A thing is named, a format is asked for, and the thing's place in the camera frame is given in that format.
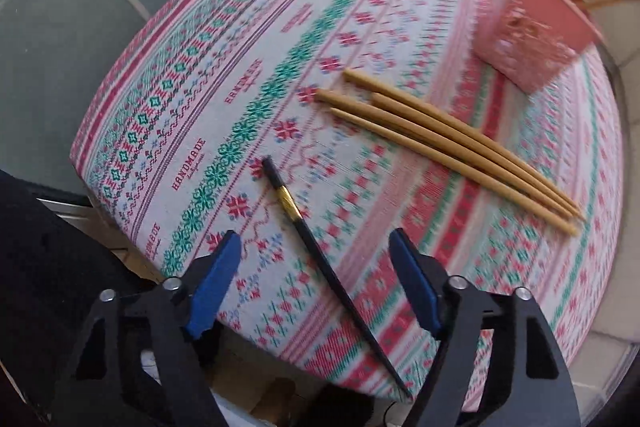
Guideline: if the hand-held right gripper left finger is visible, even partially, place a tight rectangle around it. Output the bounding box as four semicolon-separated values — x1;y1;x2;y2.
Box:
50;229;243;427

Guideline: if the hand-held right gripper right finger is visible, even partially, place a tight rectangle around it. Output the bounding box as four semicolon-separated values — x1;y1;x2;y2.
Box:
388;228;583;427

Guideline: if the tan bamboo chopstick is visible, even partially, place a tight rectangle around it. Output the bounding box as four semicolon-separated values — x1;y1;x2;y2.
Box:
330;107;581;238
342;68;587;222
315;88;576;225
371;92;581;220

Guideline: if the pink perforated utensil holder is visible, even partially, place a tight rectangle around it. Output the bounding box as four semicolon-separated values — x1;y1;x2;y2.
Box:
472;0;601;92

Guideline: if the patterned woven tablecloth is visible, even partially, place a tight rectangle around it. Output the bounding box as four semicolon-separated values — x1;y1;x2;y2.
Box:
70;0;626;413

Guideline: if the black chopstick with gold band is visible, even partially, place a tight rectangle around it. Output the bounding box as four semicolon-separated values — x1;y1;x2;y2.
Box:
261;155;415;399

